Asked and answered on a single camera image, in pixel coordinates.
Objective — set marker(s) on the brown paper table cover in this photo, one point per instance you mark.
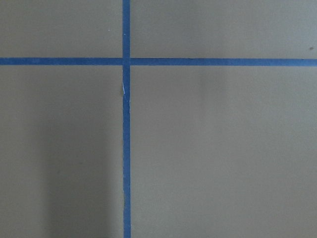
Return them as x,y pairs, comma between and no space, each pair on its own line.
217,151

